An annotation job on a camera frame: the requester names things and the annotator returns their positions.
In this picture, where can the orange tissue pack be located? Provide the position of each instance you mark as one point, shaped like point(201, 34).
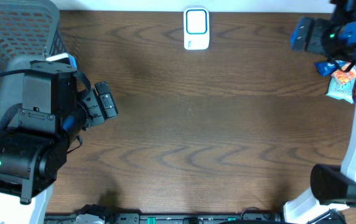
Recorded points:
point(345, 74)

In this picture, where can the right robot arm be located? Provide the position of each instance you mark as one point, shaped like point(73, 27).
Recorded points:
point(332, 188)

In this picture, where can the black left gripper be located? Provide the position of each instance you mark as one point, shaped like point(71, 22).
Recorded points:
point(96, 106)

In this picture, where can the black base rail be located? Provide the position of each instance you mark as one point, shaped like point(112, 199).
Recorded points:
point(135, 218)

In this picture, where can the grey plastic mesh basket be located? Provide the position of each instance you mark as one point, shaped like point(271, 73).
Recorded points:
point(29, 30)

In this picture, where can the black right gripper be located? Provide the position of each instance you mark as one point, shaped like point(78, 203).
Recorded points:
point(312, 35)

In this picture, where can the mint green tissue pack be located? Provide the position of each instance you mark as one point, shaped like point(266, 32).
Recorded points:
point(344, 92)

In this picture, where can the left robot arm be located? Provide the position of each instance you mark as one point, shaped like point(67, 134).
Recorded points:
point(36, 135)

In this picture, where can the blue Oreo cookie pack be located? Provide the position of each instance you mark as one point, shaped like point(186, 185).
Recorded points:
point(327, 68)

